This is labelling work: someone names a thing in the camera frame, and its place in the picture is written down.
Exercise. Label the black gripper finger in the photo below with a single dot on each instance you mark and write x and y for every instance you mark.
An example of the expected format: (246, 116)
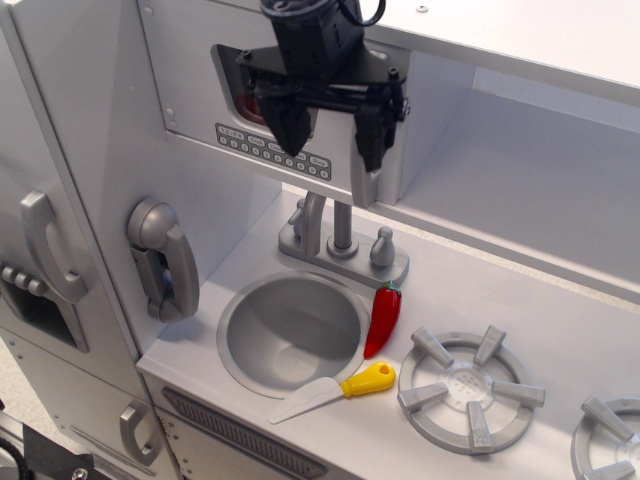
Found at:
(375, 134)
(288, 121)

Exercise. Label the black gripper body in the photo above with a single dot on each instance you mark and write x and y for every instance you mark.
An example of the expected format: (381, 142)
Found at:
(321, 61)

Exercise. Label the white toy microwave door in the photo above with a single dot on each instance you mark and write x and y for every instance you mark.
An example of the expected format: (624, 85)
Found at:
(193, 46)

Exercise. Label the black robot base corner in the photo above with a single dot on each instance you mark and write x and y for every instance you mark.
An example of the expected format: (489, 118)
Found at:
(27, 454)

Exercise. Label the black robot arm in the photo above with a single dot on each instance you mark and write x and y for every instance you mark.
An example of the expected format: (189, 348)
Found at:
(300, 4)

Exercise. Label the orange salmon sushi toy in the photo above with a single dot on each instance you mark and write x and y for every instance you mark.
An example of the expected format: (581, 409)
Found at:
(252, 107)

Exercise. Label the silver toy faucet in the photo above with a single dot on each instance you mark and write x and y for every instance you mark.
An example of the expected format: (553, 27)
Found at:
(335, 246)

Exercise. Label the red toy chili pepper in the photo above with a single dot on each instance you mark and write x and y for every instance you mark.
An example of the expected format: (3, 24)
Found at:
(384, 317)

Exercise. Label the silver round sink basin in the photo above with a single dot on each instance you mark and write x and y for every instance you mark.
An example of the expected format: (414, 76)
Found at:
(290, 328)

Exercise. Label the silver stove burner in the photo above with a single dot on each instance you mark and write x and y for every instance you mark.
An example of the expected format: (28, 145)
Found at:
(467, 393)
(605, 443)

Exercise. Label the grey ice dispenser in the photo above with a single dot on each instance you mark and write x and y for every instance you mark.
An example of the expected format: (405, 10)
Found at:
(33, 302)

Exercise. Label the grey oven vent panel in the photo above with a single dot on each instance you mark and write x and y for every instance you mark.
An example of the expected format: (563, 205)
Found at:
(244, 438)

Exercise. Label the silver toy wall phone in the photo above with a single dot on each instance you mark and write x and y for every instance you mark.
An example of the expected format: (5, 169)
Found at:
(164, 261)

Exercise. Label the yellow handled toy knife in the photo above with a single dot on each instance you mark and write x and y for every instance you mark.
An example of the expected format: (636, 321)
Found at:
(376, 378)

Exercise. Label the silver upper fridge handle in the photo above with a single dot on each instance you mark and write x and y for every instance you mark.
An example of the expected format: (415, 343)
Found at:
(37, 216)

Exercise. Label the silver fridge handle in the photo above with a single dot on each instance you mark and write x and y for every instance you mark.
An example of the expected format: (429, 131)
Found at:
(142, 451)
(37, 216)

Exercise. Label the silver lower fridge handle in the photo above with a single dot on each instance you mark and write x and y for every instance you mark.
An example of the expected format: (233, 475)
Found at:
(142, 451)

